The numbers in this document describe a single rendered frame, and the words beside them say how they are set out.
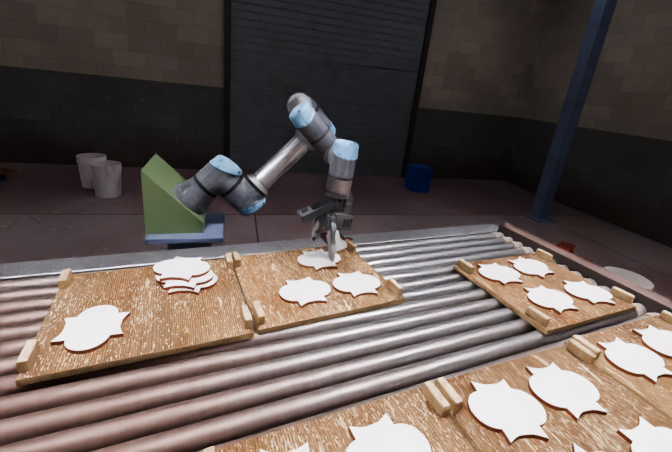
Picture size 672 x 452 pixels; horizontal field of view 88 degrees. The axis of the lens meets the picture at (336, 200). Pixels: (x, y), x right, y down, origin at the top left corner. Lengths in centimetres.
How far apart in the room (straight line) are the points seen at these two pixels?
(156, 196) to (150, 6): 452
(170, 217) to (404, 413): 106
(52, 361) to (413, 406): 67
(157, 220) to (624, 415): 141
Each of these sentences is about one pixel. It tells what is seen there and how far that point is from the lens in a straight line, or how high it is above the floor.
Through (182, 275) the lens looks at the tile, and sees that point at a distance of 100.
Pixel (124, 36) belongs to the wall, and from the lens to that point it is 579.
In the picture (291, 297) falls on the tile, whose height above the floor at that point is 95.
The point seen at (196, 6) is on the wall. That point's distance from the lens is 569.
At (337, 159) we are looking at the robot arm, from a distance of 100.
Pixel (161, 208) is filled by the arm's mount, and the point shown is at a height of 97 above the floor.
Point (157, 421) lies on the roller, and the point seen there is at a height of 91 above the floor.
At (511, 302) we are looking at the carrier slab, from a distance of 116.
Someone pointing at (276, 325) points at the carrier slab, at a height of 94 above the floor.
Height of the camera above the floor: 147
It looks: 18 degrees down
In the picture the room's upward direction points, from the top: 6 degrees clockwise
